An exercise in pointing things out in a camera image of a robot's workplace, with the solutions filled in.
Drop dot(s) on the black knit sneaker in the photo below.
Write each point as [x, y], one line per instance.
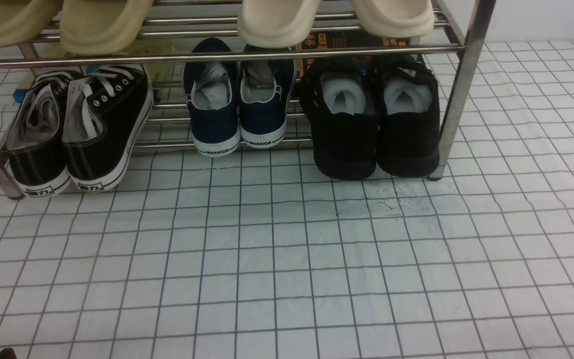
[407, 98]
[338, 101]

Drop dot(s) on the silver metal shoe rack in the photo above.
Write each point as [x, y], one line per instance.
[467, 47]

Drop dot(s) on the blue object behind rack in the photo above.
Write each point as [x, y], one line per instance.
[19, 95]

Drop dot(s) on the navy Warrior sneaker right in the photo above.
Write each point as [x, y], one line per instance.
[266, 87]

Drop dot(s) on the navy warrior sneaker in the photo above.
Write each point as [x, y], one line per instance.
[266, 87]
[211, 91]

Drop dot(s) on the black box orange text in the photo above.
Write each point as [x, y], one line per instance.
[346, 39]

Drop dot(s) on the navy Warrior sneaker left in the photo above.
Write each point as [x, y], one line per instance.
[211, 91]

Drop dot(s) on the cream slipper centre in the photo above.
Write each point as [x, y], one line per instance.
[276, 23]

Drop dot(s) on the cream slipper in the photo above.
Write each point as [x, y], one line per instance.
[276, 23]
[395, 18]

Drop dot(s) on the black canvas sneaker right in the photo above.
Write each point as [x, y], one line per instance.
[105, 112]

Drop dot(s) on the black canvas sneaker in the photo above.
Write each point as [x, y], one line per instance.
[34, 149]
[105, 112]

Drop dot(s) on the cream slipper right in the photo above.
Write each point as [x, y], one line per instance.
[395, 18]

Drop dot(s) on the beige slipper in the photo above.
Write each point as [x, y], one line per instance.
[100, 27]
[23, 20]

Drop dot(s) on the black canvas sneaker left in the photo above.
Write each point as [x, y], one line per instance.
[34, 149]

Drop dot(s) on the beige slipper far left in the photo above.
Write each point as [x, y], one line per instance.
[23, 20]

